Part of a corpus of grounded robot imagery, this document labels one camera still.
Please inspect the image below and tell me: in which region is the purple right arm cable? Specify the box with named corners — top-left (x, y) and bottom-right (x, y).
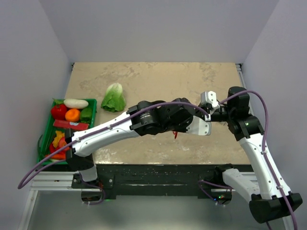
top-left (218, 90), bottom-right (299, 230)

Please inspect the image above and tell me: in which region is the red box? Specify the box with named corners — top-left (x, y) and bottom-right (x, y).
top-left (53, 119), bottom-right (89, 131)

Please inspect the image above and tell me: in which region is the red toy apple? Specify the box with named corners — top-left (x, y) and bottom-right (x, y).
top-left (58, 137), bottom-right (67, 148)

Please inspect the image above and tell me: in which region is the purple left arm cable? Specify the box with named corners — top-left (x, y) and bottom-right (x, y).
top-left (17, 101), bottom-right (210, 206)

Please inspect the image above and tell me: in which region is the red toy tomato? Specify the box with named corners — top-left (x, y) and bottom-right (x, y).
top-left (50, 103), bottom-right (68, 120)

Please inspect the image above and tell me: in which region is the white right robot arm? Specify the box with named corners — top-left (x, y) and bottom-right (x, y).
top-left (201, 86), bottom-right (303, 229)

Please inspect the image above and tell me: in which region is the green lettuce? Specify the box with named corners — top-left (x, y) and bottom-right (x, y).
top-left (101, 83), bottom-right (126, 112)

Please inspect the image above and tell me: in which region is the white toy radish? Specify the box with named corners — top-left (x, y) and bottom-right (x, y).
top-left (63, 99), bottom-right (89, 109)

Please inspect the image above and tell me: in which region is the red toy chili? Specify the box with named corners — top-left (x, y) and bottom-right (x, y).
top-left (49, 143), bottom-right (66, 155)

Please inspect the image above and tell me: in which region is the green toy pepper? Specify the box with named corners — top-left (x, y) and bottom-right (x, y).
top-left (80, 107), bottom-right (93, 124)

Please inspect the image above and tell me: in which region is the green plastic basket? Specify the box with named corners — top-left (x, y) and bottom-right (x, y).
top-left (37, 99), bottom-right (97, 162)

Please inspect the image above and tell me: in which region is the yellow toy pepper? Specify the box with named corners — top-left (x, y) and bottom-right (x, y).
top-left (52, 131), bottom-right (65, 147)

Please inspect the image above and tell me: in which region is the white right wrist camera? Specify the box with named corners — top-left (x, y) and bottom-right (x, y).
top-left (200, 91), bottom-right (220, 114)

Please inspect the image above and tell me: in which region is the orange toy carrot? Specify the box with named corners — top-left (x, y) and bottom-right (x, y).
top-left (49, 154), bottom-right (66, 161)

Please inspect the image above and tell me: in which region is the orange toy orange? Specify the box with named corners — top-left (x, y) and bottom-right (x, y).
top-left (65, 109), bottom-right (81, 122)

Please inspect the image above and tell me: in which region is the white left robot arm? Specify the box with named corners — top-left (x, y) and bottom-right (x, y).
top-left (65, 98), bottom-right (208, 188)

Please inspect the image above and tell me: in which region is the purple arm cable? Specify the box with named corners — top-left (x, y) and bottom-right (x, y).
top-left (17, 101), bottom-right (210, 206)
top-left (218, 90), bottom-right (299, 230)

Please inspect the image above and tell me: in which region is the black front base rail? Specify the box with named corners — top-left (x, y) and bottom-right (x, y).
top-left (71, 164), bottom-right (243, 200)

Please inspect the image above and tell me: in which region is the key bunch with red carabiner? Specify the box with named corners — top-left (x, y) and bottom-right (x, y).
top-left (173, 131), bottom-right (178, 139)

